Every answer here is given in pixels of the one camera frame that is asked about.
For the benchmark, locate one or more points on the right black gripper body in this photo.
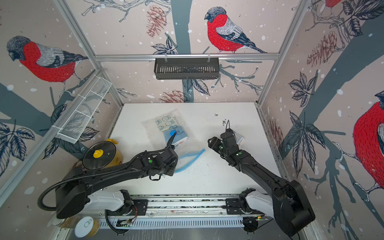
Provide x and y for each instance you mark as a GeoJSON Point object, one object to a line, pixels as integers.
{"type": "Point", "coordinates": [225, 152]}

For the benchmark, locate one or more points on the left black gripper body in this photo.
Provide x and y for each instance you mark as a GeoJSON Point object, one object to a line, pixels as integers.
{"type": "Point", "coordinates": [169, 171]}

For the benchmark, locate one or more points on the grey patterned towel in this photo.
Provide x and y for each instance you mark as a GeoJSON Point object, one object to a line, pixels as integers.
{"type": "Point", "coordinates": [239, 138]}

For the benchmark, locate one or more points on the clear vacuum bag blue zipper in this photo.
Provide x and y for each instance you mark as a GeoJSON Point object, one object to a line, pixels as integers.
{"type": "Point", "coordinates": [188, 151]}

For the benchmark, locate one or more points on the cream towel blue bunny print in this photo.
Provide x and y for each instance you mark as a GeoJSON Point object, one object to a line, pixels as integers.
{"type": "Point", "coordinates": [166, 122]}

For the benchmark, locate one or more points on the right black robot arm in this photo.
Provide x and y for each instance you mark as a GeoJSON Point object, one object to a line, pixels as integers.
{"type": "Point", "coordinates": [270, 186]}

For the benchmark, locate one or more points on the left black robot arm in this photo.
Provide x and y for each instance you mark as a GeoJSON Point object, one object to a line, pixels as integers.
{"type": "Point", "coordinates": [72, 195]}

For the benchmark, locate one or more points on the yellow pot black lid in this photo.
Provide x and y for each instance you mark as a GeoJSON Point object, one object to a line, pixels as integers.
{"type": "Point", "coordinates": [102, 155]}

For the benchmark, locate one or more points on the glass jar with metal lid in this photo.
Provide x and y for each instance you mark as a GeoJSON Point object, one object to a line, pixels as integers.
{"type": "Point", "coordinates": [68, 223]}

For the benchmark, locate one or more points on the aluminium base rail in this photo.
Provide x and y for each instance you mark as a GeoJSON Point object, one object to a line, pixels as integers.
{"type": "Point", "coordinates": [122, 204]}

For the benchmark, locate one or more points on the black hanging wire basket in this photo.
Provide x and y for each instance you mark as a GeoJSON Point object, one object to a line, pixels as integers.
{"type": "Point", "coordinates": [187, 69]}

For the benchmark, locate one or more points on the white mesh wall shelf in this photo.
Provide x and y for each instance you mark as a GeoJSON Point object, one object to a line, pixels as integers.
{"type": "Point", "coordinates": [83, 110]}

